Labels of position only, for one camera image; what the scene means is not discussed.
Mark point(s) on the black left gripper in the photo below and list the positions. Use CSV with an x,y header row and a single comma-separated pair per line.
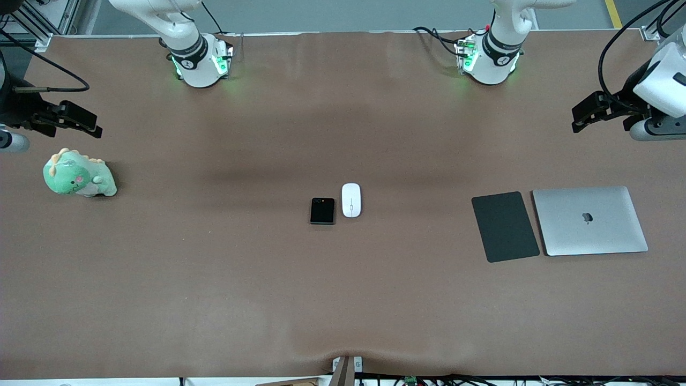
x,y
631,91

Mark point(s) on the aluminium frame profile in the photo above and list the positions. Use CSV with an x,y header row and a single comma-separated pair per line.
x,y
651,32
32,21

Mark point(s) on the brown table cover mat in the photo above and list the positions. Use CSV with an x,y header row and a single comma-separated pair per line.
x,y
343,300

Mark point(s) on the silver closed laptop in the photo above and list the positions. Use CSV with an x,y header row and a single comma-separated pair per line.
x,y
589,221

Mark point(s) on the metal table edge bracket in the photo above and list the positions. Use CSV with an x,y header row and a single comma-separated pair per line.
x,y
347,370

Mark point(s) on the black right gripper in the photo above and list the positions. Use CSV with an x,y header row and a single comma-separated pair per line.
x,y
16,110

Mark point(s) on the green dinosaur plush toy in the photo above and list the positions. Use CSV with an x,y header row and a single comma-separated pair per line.
x,y
72,177

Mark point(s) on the white computer mouse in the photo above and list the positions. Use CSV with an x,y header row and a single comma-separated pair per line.
x,y
351,200

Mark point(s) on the small green connector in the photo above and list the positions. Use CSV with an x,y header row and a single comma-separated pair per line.
x,y
411,380

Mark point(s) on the dark grey mouse pad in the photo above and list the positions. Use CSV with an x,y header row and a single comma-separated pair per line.
x,y
505,227

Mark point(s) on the black phone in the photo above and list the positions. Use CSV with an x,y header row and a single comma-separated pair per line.
x,y
322,210

